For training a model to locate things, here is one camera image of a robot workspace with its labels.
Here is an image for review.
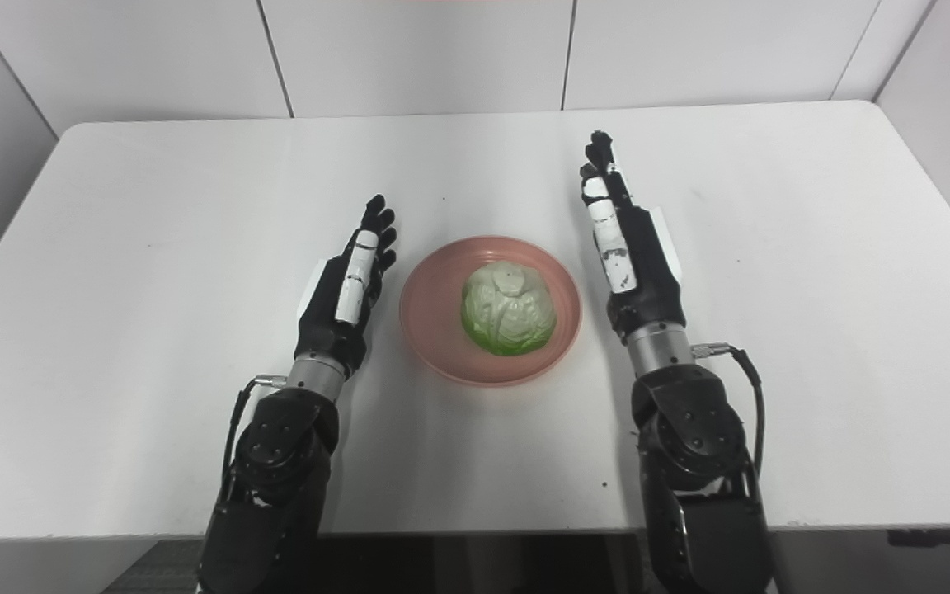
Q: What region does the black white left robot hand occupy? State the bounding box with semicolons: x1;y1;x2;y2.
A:
294;194;398;378

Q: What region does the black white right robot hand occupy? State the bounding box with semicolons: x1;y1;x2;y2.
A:
579;130;688;344

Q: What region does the pink round plate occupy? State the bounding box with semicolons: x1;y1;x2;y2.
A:
398;236;584;388

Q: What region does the green white cabbage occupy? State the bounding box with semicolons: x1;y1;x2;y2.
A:
460;261;558;357

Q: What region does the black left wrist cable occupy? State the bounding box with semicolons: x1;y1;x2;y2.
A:
222;375;288;504

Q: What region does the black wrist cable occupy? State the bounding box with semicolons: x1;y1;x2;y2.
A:
692;342;767;481
222;375;288;504

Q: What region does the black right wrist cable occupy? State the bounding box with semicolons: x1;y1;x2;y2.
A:
692;342;767;481

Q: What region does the black table frame bracket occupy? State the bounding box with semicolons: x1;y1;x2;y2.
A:
887;528;950;548

